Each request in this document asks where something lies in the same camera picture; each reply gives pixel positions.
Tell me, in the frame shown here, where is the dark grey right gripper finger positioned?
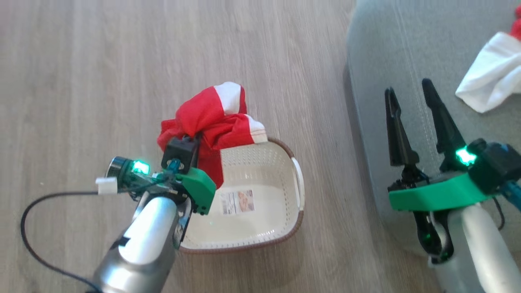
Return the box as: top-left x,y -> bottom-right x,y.
385,87 -> 420,167
422,78 -> 469,172

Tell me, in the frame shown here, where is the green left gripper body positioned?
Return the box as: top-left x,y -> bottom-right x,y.
96,156 -> 217,216

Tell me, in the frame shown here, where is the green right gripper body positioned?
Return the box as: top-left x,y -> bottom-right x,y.
387,162 -> 496,212

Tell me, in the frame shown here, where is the red and white garment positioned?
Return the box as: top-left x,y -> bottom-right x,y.
157,81 -> 268,190

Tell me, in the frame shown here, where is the white and red cloth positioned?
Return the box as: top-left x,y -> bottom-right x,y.
455,6 -> 521,114

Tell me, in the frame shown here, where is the grey sofa cushion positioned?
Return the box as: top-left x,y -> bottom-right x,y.
346,0 -> 521,261

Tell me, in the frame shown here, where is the paper label in basket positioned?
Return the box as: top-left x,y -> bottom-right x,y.
220,190 -> 255,216

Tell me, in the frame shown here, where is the cream plastic laundry basket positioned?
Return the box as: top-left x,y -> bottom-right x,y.
178,138 -> 305,255

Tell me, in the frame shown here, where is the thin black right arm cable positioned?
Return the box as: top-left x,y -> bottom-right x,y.
493,197 -> 506,232

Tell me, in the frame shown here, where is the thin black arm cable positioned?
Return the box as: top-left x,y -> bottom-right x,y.
493,197 -> 506,232
20,191 -> 103,293

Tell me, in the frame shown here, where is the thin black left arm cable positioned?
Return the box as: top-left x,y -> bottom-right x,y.
20,191 -> 103,293

